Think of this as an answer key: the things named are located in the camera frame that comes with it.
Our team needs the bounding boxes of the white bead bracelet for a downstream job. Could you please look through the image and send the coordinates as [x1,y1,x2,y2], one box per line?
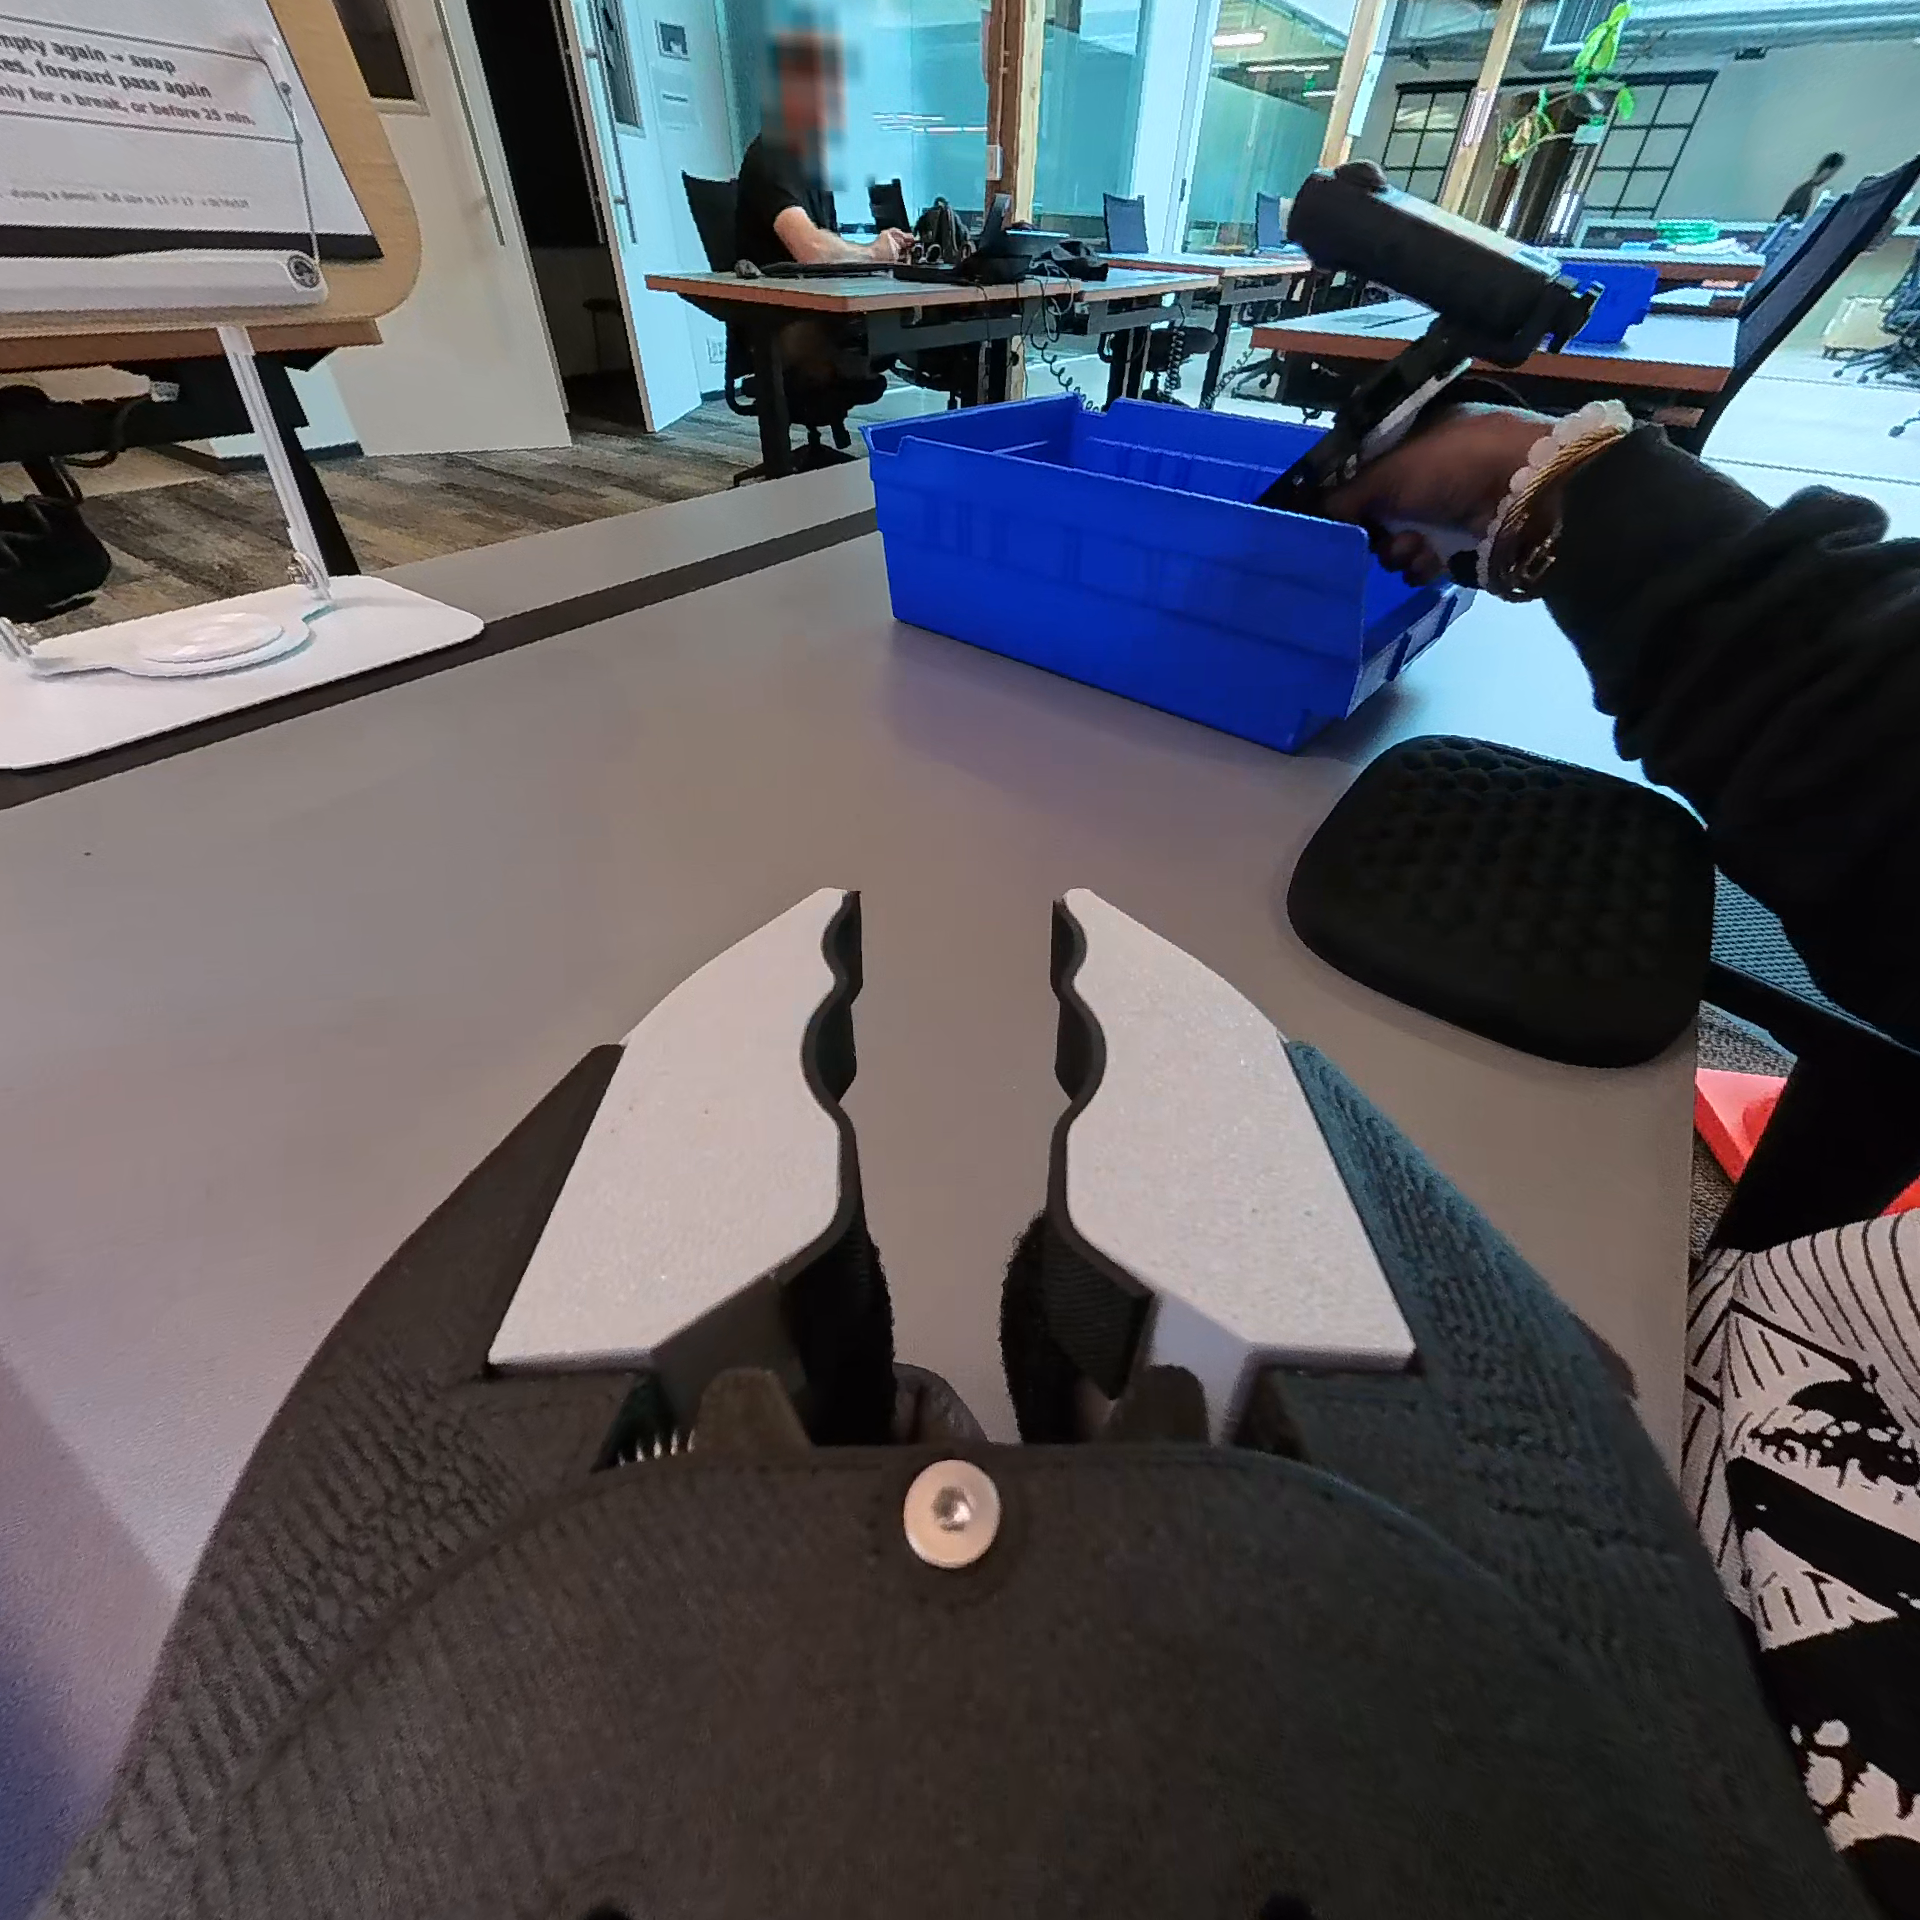
[1469,400,1638,593]

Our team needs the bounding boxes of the white sign stand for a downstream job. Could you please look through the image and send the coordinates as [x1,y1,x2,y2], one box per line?
[0,316,484,773]

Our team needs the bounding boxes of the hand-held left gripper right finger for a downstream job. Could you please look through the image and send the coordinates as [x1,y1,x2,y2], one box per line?
[1000,889,1418,1445]

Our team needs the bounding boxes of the wooden office desk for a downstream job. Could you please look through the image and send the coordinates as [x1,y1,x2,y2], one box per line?
[1243,299,1746,421]
[648,263,1215,482]

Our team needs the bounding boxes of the black round cushion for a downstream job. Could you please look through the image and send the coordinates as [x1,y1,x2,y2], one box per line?
[1286,735,1719,1071]

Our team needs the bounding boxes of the instruction sign board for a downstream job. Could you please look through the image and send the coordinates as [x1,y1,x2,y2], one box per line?
[0,0,421,326]

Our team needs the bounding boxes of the gold bracelet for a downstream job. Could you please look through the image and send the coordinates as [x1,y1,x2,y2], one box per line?
[1494,473,1577,599]

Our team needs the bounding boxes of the blue plastic bin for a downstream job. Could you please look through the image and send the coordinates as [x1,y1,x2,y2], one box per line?
[866,400,1475,756]
[1560,261,1660,349]

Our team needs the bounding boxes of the green plant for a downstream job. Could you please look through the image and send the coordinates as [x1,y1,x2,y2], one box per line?
[1502,0,1646,165]

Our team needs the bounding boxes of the person's right forearm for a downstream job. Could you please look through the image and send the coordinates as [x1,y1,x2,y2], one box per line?
[1531,421,1920,1057]

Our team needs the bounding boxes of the black printed shirt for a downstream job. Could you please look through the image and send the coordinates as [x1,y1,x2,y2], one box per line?
[1683,1202,1920,1920]

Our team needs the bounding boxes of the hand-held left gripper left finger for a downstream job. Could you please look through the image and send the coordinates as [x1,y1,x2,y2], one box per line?
[488,889,902,1445]

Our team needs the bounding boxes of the small red object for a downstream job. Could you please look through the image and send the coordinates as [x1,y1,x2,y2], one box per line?
[1694,1065,1920,1218]

